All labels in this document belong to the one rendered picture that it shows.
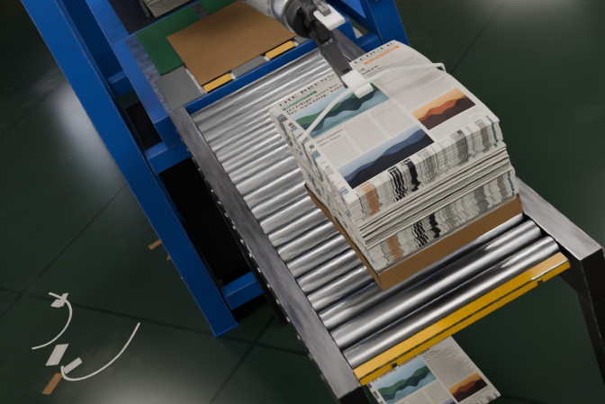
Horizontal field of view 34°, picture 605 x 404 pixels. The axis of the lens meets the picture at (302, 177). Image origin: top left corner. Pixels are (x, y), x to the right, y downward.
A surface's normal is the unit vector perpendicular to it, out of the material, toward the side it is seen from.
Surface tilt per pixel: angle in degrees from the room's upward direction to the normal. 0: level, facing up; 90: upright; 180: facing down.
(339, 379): 0
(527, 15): 0
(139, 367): 0
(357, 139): 9
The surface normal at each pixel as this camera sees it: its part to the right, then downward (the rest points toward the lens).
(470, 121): -0.24, -0.69
